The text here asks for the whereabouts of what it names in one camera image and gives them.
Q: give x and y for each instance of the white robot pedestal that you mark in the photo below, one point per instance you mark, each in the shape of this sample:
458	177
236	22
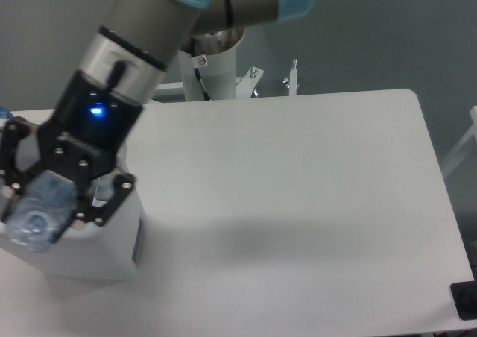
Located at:
207	66

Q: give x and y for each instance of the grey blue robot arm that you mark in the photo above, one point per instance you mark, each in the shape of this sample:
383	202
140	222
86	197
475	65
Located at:
126	60

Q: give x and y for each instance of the clear plastic water bottle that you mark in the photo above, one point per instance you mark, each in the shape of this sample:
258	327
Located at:
38	215

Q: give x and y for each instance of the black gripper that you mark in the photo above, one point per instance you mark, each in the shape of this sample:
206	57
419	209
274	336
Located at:
79	142

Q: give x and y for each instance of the black clamp at table edge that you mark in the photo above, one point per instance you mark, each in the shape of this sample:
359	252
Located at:
464	296

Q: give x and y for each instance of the white frame at right edge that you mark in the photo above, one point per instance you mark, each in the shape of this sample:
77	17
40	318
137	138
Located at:
462	148

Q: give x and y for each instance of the white plastic trash can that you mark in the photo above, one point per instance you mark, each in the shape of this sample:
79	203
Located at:
99	253

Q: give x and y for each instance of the blue object at left edge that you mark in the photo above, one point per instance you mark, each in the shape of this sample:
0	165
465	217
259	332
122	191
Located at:
5	113

